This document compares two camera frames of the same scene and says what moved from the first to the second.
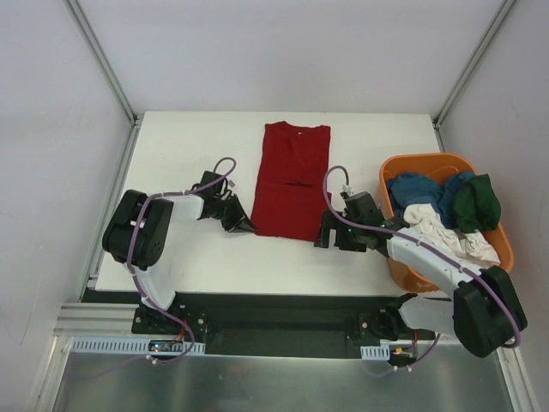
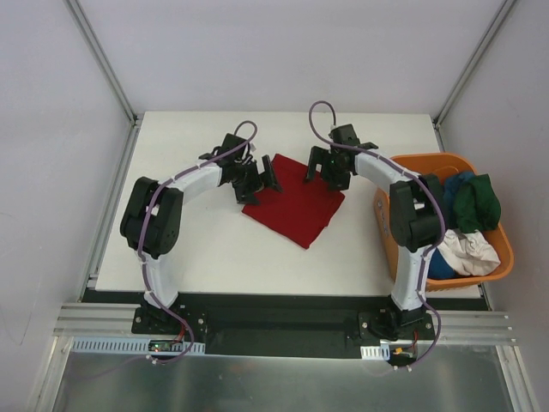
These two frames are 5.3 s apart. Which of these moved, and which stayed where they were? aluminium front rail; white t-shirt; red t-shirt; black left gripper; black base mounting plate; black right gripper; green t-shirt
Moved: black left gripper; red t-shirt; black right gripper
Stayed: white t-shirt; black base mounting plate; aluminium front rail; green t-shirt
